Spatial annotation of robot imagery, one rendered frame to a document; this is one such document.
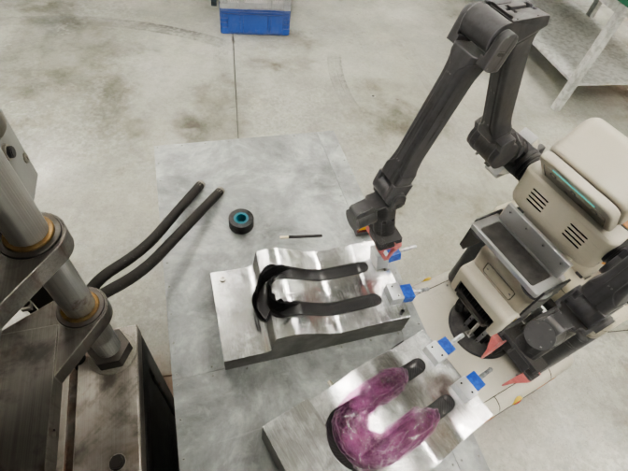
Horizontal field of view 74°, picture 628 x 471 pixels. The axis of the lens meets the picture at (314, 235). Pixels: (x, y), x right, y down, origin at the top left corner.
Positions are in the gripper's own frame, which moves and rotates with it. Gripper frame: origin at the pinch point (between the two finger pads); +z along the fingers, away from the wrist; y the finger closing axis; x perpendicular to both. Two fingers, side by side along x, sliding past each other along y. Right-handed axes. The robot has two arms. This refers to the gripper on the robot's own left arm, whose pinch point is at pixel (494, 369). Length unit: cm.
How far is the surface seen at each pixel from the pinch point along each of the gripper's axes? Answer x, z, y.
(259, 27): 118, 46, -328
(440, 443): -9.6, 17.1, 6.6
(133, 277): -56, 35, -60
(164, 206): -37, 40, -92
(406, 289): 3.3, 8.6, -28.8
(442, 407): -1.8, 17.1, 0.6
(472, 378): 6.9, 10.6, -1.5
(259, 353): -34, 32, -31
